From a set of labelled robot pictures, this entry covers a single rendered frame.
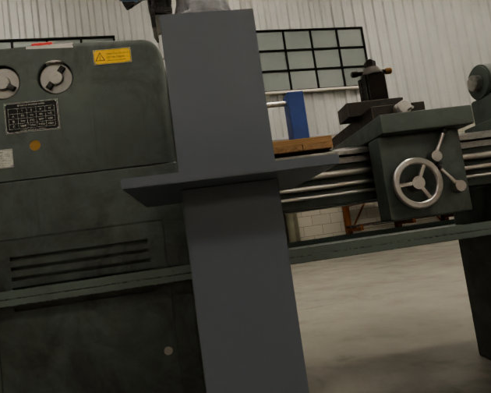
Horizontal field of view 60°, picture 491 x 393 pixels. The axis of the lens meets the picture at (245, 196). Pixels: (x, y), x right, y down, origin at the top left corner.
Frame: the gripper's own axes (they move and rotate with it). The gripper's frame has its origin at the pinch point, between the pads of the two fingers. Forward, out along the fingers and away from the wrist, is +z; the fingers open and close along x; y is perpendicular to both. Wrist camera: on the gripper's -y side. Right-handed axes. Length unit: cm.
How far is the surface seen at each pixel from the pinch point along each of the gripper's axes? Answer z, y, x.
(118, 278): 70, -16, -52
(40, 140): 31, -35, -36
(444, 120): 38, 85, -43
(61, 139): 31, -29, -37
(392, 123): 37, 69, -43
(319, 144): 42, 49, -32
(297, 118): 34, 47, -14
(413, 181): 55, 72, -48
